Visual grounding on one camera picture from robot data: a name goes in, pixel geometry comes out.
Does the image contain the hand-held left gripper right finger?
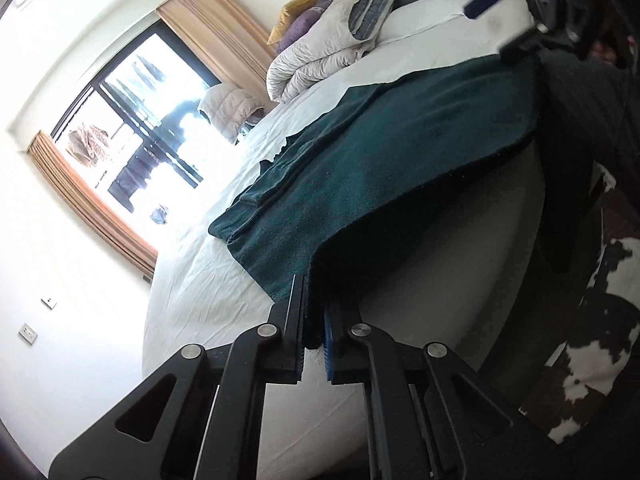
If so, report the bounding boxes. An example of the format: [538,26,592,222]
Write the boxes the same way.
[322,304,567,480]

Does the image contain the person's dark clothing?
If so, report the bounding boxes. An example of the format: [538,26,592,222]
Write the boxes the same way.
[537,52,640,274]

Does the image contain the black framed glass door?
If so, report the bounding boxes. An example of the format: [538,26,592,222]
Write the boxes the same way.
[50,19,242,227]

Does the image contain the yellow pillow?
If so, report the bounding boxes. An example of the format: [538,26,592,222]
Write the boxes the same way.
[266,0,325,45]

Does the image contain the folded grey quilt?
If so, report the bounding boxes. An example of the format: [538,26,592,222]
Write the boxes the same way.
[265,0,397,105]

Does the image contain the flat white pillow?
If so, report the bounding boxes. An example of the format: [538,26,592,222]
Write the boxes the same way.
[374,0,537,47]

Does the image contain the cow print cloth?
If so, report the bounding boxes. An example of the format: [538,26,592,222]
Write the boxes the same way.
[519,160,640,447]

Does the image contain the dark hanging clothes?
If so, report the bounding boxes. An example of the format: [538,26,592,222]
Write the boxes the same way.
[108,144,164,207]

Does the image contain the beige puffer jacket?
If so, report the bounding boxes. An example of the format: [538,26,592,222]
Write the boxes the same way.
[198,83,266,144]

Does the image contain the bed with white sheet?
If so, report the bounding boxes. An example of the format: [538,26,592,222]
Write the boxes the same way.
[140,0,547,480]

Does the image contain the purple pillow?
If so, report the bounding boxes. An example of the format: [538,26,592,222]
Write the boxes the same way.
[276,0,334,54]

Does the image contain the beige curtain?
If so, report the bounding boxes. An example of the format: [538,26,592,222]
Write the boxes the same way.
[156,0,282,107]
[27,130,159,282]

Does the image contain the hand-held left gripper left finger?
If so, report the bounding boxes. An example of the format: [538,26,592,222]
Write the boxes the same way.
[50,274,308,480]

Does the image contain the brown hanging garment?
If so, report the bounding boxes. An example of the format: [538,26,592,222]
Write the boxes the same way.
[67,123,109,167]

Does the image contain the dark green knit sweater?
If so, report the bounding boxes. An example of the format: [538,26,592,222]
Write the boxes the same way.
[207,54,547,350]

